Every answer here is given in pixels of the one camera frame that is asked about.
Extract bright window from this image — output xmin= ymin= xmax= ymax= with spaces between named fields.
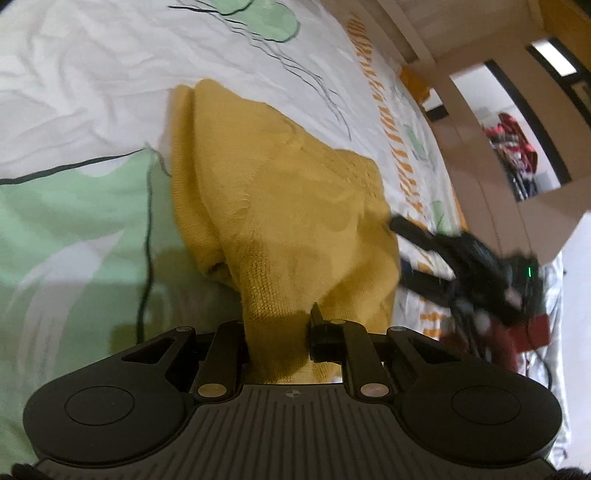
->
xmin=530 ymin=38 xmax=579 ymax=78

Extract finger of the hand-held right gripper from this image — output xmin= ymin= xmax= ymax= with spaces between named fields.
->
xmin=400 ymin=261 xmax=459 ymax=306
xmin=389 ymin=216 xmax=445 ymax=252

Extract mustard yellow knit sweater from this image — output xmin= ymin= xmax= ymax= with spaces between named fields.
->
xmin=168 ymin=79 xmax=402 ymax=385

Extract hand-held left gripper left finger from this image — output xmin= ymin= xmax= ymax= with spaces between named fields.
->
xmin=121 ymin=318 xmax=252 ymax=402

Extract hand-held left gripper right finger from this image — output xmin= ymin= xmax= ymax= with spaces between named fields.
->
xmin=307 ymin=302 xmax=458 ymax=400

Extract light wooden bed frame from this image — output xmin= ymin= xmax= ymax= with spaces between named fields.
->
xmin=318 ymin=0 xmax=591 ymax=273

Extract red clothes heap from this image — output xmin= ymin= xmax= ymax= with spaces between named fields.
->
xmin=484 ymin=112 xmax=540 ymax=177

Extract yellow bed sheet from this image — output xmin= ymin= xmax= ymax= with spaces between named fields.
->
xmin=401 ymin=67 xmax=437 ymax=104

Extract white leaf-print duvet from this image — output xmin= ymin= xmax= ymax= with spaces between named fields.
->
xmin=0 ymin=0 xmax=573 ymax=467

